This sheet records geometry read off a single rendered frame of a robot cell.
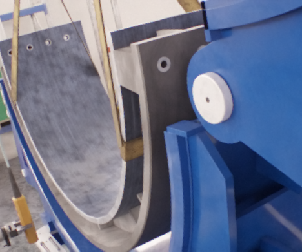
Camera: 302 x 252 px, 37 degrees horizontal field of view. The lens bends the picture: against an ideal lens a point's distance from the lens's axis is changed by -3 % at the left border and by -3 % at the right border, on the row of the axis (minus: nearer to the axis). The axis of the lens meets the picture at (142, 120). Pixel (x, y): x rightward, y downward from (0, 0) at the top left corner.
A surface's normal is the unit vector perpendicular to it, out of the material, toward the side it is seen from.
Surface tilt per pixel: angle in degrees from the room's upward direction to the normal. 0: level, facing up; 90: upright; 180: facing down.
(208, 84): 90
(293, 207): 102
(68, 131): 45
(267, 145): 90
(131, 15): 90
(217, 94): 90
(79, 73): 65
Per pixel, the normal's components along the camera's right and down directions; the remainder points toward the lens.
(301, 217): 0.52, 0.33
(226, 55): -0.85, 0.31
